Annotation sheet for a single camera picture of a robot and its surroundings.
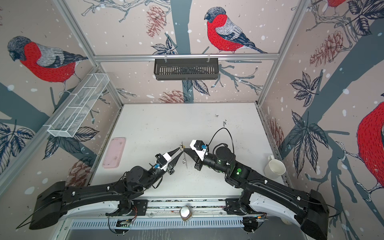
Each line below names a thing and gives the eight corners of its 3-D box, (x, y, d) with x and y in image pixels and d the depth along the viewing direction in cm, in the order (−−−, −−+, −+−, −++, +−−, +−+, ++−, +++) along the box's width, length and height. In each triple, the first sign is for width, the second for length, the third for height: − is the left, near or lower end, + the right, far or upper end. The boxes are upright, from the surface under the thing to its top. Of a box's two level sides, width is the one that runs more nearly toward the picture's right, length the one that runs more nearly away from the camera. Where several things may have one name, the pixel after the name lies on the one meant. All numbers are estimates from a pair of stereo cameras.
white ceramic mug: (264, 180, 84) (271, 174, 75) (258, 162, 91) (265, 154, 82) (278, 180, 84) (288, 174, 75) (272, 162, 91) (280, 154, 82)
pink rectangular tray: (104, 168, 89) (101, 167, 87) (113, 140, 102) (111, 138, 100) (119, 167, 90) (117, 165, 87) (126, 139, 103) (124, 136, 101)
